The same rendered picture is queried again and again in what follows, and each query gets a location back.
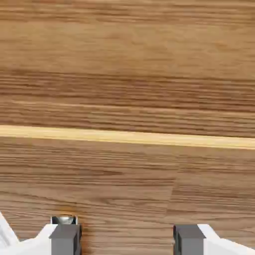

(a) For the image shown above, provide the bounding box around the light wooden cabinet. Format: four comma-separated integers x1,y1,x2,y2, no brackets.
0,0,255,255

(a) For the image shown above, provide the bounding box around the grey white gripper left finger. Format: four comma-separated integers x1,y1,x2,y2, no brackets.
0,223,83,255

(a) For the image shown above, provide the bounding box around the silver metal door handle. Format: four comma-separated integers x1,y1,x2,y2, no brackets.
51,214,79,226

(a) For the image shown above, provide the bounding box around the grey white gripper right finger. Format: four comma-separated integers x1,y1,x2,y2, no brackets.
172,223,255,255

